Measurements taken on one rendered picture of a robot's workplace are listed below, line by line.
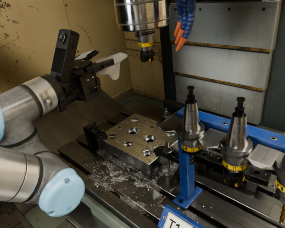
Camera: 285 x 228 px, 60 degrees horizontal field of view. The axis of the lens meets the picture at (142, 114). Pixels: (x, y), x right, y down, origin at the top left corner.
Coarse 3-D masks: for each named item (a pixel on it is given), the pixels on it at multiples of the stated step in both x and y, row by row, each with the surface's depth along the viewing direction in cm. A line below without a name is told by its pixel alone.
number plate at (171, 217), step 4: (168, 216) 70; (172, 216) 69; (176, 216) 68; (168, 220) 70; (172, 220) 69; (176, 220) 68; (180, 220) 67; (164, 224) 70; (168, 224) 69; (172, 224) 69; (176, 224) 68; (180, 224) 67; (184, 224) 67; (188, 224) 66
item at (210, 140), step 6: (210, 132) 57; (216, 132) 57; (222, 132) 56; (198, 138) 56; (204, 138) 55; (210, 138) 55; (216, 138) 55; (204, 144) 54; (210, 144) 53; (216, 144) 53
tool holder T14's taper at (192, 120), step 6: (186, 102) 55; (186, 108) 55; (192, 108) 54; (186, 114) 55; (192, 114) 55; (198, 114) 55; (186, 120) 56; (192, 120) 55; (198, 120) 56; (186, 126) 56; (192, 126) 56; (198, 126) 56
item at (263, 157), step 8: (256, 144) 52; (264, 144) 51; (256, 152) 49; (264, 152) 49; (272, 152) 49; (280, 152) 48; (248, 160) 48; (256, 160) 47; (264, 160) 47; (272, 160) 47; (264, 168) 46; (272, 168) 45
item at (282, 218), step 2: (284, 206) 50; (282, 208) 50; (284, 208) 50; (282, 210) 51; (284, 210) 50; (282, 212) 51; (284, 212) 50; (282, 214) 51; (284, 214) 51; (280, 216) 52; (282, 216) 51; (284, 216) 51; (280, 218) 52; (282, 218) 52; (284, 218) 52; (280, 220) 52; (282, 220) 52; (280, 222) 52; (282, 222) 52
